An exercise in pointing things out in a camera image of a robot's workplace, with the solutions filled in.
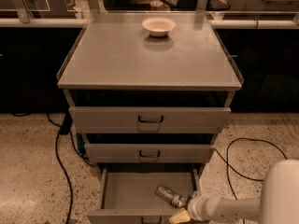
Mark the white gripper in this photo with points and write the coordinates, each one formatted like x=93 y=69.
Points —
x=197 y=207

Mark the clear plastic water bottle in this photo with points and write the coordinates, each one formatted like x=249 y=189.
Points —
x=170 y=196

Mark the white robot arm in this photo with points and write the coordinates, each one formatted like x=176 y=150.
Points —
x=278 y=204

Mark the grey bottom drawer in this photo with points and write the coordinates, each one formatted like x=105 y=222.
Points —
x=127 y=193

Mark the grey drawer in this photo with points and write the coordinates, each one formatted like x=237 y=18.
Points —
x=116 y=119
x=149 y=153
x=127 y=193

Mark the grey middle drawer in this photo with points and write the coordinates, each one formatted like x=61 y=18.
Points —
x=149 y=153

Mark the grey drawer cabinet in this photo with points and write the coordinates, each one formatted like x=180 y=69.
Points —
x=116 y=62

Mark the grey top drawer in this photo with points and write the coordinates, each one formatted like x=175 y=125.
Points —
x=116 y=119

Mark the white paper bowl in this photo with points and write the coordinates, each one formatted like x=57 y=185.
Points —
x=158 y=26

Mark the drink cup with straw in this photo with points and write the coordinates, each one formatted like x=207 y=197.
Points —
x=156 y=5

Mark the white horizontal rail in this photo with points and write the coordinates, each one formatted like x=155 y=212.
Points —
x=223 y=24

